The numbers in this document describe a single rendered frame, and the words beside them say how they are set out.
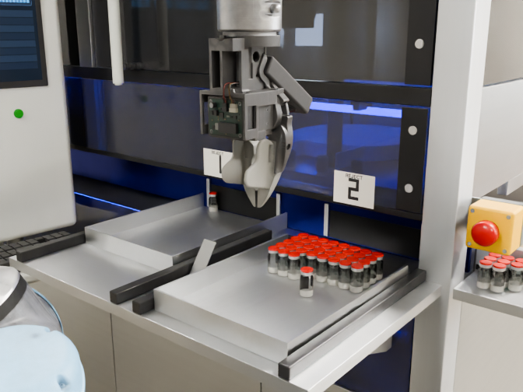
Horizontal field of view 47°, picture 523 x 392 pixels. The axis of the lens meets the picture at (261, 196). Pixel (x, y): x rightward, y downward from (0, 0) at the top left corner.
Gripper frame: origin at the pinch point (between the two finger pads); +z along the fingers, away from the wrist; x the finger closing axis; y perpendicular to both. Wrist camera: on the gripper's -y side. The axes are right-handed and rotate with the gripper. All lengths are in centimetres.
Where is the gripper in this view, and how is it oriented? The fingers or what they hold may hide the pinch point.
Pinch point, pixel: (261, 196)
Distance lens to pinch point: 77.0
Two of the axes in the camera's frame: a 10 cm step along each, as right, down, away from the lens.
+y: -6.3, 2.1, -7.5
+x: 7.8, 1.7, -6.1
